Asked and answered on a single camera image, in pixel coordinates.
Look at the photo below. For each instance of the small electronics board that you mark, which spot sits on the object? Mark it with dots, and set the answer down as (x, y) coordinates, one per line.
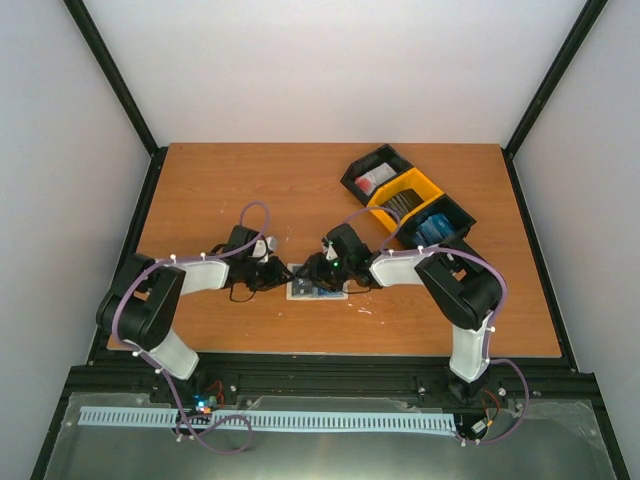
(208, 402)

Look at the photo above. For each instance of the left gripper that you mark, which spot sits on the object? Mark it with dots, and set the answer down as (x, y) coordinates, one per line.
(276, 278)

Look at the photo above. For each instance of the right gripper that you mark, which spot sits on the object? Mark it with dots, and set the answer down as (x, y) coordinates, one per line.
(315, 273)

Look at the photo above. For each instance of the red white cards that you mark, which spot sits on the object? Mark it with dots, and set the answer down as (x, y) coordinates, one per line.
(370, 180)

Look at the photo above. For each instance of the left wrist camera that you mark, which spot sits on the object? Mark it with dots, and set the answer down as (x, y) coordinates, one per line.
(263, 248)

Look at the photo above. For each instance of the black VIP card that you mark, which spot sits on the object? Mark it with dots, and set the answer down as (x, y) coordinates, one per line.
(302, 288)

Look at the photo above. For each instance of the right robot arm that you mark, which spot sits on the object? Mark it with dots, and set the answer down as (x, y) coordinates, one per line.
(467, 290)

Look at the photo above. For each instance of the beige card holder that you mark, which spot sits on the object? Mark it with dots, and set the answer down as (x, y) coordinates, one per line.
(322, 294)

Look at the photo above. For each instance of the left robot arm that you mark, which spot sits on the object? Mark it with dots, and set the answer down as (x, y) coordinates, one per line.
(139, 307)

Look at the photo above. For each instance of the blue cards stack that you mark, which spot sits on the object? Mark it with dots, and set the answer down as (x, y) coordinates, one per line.
(435, 228)

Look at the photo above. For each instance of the yellow bin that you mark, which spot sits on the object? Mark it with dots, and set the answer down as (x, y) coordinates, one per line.
(412, 179)

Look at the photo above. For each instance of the dark grey cards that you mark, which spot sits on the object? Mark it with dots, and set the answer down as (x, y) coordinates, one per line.
(404, 202)

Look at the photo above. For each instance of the black frame post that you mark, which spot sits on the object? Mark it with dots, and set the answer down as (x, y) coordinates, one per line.
(101, 53)
(571, 45)

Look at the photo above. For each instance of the right black frame post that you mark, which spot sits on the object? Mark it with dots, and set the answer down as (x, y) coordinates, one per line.
(571, 45)

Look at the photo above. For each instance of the black bin with blue cards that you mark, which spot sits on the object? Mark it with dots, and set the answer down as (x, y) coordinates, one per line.
(461, 220)

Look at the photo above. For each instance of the left black frame post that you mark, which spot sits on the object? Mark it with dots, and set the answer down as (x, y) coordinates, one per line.
(101, 53)

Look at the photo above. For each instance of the black aluminium rail base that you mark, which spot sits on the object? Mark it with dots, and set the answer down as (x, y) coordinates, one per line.
(420, 382)

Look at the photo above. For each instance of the light blue cable duct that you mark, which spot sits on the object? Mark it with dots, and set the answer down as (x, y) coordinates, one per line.
(274, 421)

